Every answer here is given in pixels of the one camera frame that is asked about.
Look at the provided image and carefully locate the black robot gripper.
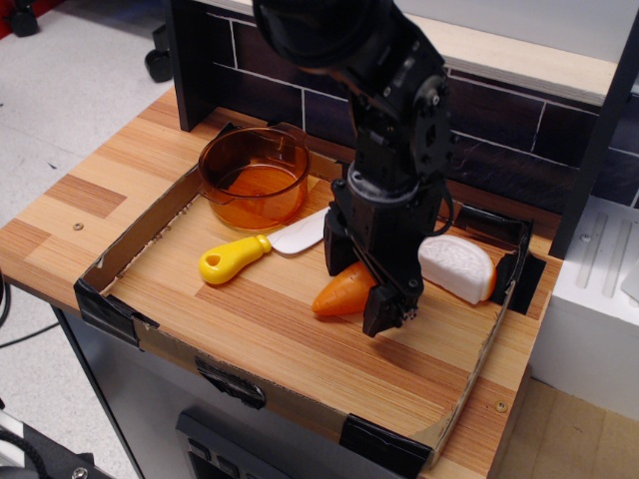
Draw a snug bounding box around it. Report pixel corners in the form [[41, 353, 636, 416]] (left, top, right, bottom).
[[323, 174, 449, 337]]

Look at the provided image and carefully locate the orange plastic toy carrot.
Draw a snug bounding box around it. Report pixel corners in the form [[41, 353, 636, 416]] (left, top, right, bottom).
[[312, 261, 376, 316]]

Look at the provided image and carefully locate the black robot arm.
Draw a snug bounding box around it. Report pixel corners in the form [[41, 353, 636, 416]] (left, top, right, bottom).
[[253, 1, 455, 336]]

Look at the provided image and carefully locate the transparent orange plastic pot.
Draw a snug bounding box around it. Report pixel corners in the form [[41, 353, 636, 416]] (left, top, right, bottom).
[[198, 123, 311, 231]]

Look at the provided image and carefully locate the taped cardboard fence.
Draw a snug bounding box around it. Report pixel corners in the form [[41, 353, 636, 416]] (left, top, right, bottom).
[[73, 121, 547, 472]]

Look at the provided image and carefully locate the white toy cheese wedge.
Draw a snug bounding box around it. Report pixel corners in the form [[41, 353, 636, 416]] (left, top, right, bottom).
[[418, 235, 497, 304]]

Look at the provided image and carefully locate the dark brick pattern backsplash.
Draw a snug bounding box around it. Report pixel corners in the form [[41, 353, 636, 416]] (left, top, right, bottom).
[[206, 10, 639, 216]]

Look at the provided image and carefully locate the black office chair caster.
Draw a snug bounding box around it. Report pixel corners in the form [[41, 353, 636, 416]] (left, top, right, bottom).
[[144, 25, 173, 83]]

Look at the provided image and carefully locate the light wooden shelf board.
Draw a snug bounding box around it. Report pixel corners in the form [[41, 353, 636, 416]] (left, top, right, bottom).
[[199, 0, 628, 107]]

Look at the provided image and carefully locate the yellow handled toy knife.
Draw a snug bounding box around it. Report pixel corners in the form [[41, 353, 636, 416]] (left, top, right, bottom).
[[199, 207, 329, 285]]

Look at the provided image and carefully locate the black right shelf post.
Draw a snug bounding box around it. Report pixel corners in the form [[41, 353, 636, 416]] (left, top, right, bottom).
[[548, 15, 638, 259]]

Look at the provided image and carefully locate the black shelf post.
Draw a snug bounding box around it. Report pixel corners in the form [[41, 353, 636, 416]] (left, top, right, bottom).
[[548, 15, 638, 259], [163, 1, 216, 132]]

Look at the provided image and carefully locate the black left shelf post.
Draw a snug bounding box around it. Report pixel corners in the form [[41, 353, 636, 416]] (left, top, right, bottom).
[[163, 1, 216, 132]]

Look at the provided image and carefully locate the black cable on floor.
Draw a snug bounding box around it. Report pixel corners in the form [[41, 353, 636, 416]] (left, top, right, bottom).
[[0, 278, 61, 350]]

